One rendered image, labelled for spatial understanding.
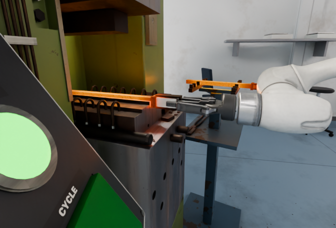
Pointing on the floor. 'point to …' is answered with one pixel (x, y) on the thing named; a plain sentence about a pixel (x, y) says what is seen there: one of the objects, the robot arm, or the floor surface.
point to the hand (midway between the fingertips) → (168, 101)
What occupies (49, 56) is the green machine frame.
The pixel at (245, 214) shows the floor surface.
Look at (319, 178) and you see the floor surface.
